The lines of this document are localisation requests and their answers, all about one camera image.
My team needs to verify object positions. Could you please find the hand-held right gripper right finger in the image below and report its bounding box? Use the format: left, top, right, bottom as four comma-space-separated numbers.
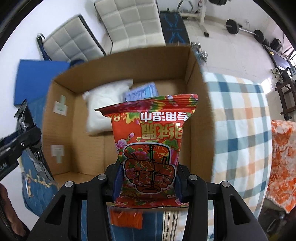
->
174, 163, 264, 241

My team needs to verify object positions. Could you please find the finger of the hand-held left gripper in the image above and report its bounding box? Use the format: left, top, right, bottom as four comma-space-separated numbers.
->
0, 126, 42, 164

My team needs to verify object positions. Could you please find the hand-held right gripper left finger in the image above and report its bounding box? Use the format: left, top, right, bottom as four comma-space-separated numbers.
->
30, 162, 123, 241

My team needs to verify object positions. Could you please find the brown cardboard box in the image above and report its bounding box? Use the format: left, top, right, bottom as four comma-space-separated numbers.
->
43, 45, 217, 186

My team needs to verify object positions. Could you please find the red floral packet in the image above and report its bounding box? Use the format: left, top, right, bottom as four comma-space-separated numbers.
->
95, 94, 199, 208

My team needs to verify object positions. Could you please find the person's left forearm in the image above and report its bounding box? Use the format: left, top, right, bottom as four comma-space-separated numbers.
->
0, 183, 31, 237

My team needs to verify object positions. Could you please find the orange packet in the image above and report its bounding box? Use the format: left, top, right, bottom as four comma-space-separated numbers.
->
110, 207, 143, 230

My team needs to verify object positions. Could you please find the blue packet with gold print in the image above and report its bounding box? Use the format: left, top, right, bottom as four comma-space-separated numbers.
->
20, 97, 61, 216

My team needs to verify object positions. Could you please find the blue flat mat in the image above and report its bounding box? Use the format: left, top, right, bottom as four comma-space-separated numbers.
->
13, 59, 70, 107

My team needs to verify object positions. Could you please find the white plastic packet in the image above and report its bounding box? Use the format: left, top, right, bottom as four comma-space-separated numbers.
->
82, 79, 134, 136

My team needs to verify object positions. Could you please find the plaid checked blanket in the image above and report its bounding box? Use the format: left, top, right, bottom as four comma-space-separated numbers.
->
201, 71, 271, 216

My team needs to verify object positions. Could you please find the light blue packet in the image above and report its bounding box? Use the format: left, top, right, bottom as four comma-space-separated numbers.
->
124, 82, 159, 102

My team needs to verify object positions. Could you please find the white cushioned chair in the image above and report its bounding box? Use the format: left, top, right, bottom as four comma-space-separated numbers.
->
43, 15, 107, 63
94, 0, 166, 54

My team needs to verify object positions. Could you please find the orange floral cloth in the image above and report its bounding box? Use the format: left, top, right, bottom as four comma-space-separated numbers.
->
265, 119, 296, 214

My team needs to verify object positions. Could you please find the metal dumbbell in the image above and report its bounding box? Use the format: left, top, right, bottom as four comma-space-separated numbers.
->
191, 42, 209, 61

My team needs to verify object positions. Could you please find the dark wooden stool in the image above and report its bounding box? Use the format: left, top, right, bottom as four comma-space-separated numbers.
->
275, 67, 296, 121

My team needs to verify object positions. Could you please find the black and blue exercise mat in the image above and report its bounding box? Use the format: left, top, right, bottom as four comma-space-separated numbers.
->
159, 10, 191, 45

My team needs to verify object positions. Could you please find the black treadmill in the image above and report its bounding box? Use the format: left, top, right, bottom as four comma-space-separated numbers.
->
264, 38, 296, 71

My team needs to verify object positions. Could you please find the black barbell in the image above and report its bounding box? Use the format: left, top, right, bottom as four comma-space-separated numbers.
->
225, 19, 264, 44

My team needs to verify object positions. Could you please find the white weight bench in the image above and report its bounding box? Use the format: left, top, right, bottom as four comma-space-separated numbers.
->
178, 0, 210, 37

